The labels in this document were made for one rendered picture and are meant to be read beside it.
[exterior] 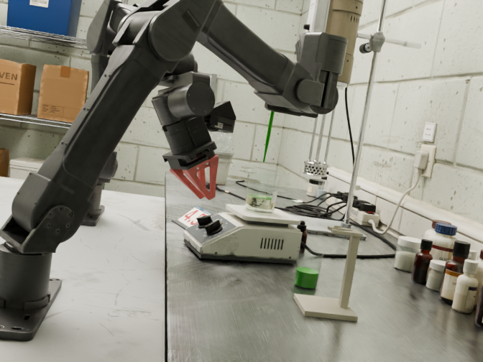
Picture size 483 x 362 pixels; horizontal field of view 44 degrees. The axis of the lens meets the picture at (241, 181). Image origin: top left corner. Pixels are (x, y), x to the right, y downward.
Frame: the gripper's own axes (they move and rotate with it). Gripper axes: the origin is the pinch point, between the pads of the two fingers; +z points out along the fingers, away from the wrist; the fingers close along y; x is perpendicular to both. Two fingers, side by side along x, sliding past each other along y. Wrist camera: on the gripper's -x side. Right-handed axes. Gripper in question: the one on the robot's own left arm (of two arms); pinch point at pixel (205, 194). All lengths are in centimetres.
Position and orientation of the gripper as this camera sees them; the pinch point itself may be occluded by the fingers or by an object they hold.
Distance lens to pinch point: 111.1
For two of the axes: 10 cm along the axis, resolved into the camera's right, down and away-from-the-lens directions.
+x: -7.8, 4.2, -4.5
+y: -5.2, -0.4, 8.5
